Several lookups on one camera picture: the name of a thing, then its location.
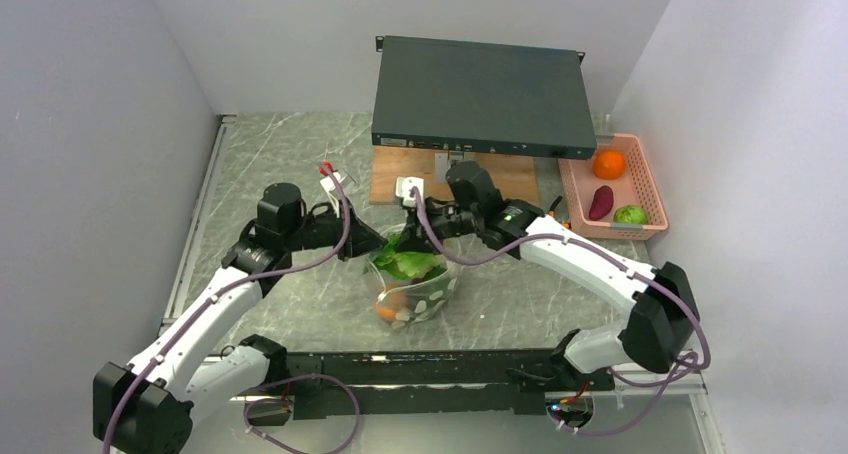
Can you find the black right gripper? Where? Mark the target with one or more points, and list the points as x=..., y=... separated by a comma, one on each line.
x=411, y=236

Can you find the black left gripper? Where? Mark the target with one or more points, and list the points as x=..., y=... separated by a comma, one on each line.
x=362, y=240

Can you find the green fake leafy vegetable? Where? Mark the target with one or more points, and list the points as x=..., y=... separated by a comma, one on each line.
x=407, y=265

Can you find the polka dot zip top bag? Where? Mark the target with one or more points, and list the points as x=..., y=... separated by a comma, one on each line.
x=424, y=299

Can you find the orange fake peach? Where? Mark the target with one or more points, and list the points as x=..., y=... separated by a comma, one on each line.
x=391, y=306

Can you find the purple fake sweet potato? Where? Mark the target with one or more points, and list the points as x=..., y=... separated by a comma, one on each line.
x=602, y=203

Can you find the orange fake fruit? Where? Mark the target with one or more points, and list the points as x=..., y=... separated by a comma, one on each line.
x=609, y=165

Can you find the green fake lime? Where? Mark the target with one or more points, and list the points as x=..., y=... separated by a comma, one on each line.
x=631, y=214

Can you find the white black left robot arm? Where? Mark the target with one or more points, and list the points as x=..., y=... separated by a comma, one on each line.
x=152, y=403

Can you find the wooden board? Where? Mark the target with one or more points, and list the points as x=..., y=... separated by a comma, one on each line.
x=514, y=176

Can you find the pink plastic basket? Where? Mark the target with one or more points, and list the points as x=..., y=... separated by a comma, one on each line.
x=635, y=186

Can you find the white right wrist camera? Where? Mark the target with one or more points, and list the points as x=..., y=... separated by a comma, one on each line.
x=404, y=190

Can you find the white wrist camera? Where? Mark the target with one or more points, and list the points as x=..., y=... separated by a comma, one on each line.
x=404, y=190
x=332, y=178

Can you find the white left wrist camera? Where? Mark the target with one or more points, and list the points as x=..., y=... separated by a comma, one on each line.
x=332, y=178

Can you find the grey metal bracket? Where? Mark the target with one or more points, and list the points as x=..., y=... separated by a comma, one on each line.
x=444, y=161

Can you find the dark network switch box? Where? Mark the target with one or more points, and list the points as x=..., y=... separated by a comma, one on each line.
x=481, y=97

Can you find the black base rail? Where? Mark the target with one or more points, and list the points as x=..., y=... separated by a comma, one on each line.
x=520, y=381

